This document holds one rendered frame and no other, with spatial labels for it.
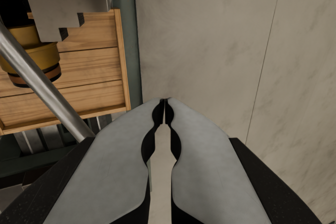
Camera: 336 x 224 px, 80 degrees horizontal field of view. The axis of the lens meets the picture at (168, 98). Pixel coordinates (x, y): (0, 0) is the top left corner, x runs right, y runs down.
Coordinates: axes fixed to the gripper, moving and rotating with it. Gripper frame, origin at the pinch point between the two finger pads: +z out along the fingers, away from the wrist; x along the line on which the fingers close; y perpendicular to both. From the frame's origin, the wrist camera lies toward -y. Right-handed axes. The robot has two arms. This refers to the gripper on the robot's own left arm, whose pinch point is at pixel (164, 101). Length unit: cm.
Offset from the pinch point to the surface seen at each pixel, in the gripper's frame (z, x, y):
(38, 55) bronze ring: 18.8, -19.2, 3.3
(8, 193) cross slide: 25, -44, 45
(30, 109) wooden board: 36, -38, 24
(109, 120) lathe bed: 48, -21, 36
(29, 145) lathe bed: 36, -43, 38
